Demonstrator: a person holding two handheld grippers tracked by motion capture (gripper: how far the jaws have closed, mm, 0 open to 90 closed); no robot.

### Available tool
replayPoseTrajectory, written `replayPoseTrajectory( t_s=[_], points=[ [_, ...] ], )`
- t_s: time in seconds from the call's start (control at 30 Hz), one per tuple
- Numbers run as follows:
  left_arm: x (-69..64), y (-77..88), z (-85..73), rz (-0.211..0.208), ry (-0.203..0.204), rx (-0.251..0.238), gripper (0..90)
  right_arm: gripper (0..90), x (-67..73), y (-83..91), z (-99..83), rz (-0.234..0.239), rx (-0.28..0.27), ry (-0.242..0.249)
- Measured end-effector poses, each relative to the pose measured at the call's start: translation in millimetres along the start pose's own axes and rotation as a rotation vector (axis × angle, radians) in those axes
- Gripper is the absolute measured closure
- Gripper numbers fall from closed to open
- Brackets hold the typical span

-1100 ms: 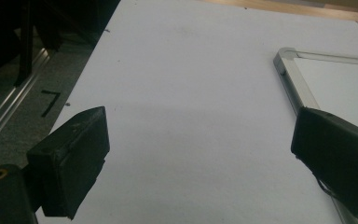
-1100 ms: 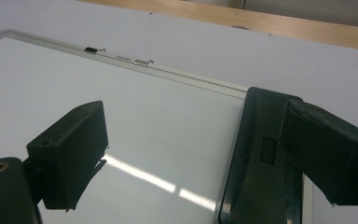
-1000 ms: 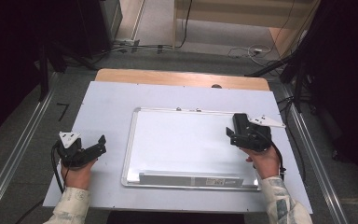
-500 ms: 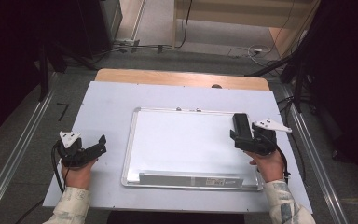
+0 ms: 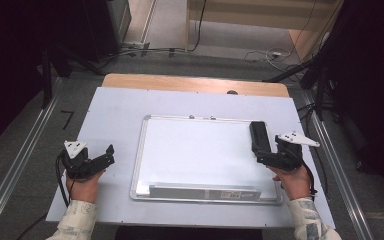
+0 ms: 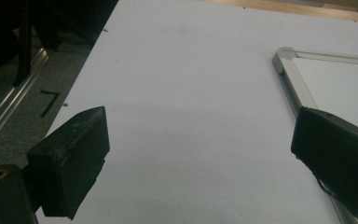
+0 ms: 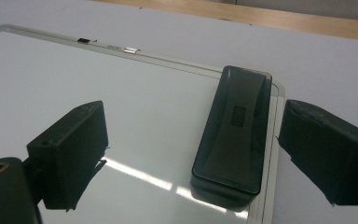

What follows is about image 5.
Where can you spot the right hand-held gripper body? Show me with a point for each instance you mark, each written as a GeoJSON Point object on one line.
{"type": "Point", "coordinates": [288, 155]}

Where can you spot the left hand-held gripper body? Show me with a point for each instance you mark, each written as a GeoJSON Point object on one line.
{"type": "Point", "coordinates": [76, 161]}

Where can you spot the black whiteboard eraser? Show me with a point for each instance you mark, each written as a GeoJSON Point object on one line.
{"type": "Point", "coordinates": [259, 136]}

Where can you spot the silver framed whiteboard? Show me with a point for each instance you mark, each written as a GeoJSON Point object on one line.
{"type": "Point", "coordinates": [206, 156]}

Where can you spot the person's right hand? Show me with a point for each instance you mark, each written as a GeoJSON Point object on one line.
{"type": "Point", "coordinates": [295, 183]}

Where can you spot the person's left hand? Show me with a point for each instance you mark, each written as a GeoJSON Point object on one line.
{"type": "Point", "coordinates": [83, 190]}

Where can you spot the black stand leg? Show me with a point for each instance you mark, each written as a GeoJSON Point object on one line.
{"type": "Point", "coordinates": [320, 93]}
{"type": "Point", "coordinates": [46, 80]}

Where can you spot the wooden table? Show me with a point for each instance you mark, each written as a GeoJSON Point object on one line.
{"type": "Point", "coordinates": [193, 84]}

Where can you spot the power strip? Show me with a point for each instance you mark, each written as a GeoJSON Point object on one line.
{"type": "Point", "coordinates": [136, 45]}

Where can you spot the black cabinet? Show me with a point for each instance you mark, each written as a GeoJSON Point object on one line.
{"type": "Point", "coordinates": [103, 26]}

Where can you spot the wooden partition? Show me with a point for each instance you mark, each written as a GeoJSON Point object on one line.
{"type": "Point", "coordinates": [253, 15]}

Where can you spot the aluminium floor rail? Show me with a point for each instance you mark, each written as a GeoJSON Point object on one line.
{"type": "Point", "coordinates": [16, 166]}
{"type": "Point", "coordinates": [340, 173]}

